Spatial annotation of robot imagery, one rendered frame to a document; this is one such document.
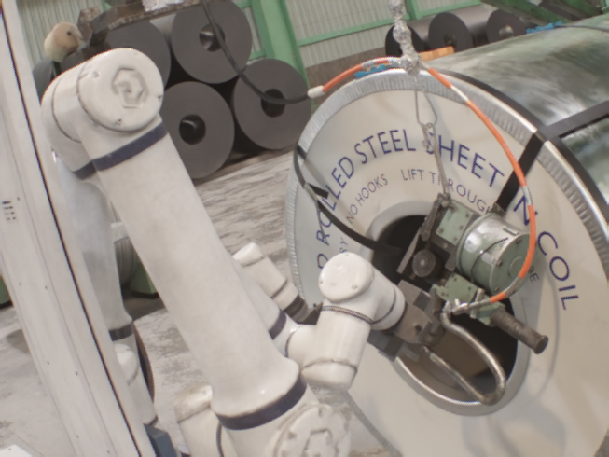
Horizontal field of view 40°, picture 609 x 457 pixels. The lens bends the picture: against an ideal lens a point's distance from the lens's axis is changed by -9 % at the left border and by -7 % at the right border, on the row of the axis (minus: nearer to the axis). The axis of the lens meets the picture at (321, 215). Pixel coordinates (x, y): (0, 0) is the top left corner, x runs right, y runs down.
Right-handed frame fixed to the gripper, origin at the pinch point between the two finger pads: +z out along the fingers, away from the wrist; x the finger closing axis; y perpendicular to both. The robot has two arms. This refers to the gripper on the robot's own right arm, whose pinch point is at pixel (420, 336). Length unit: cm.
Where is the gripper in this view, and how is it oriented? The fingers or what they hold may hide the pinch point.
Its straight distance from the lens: 176.0
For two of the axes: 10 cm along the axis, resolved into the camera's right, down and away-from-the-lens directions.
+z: 4.8, 4.1, 7.8
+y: -7.0, -3.6, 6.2
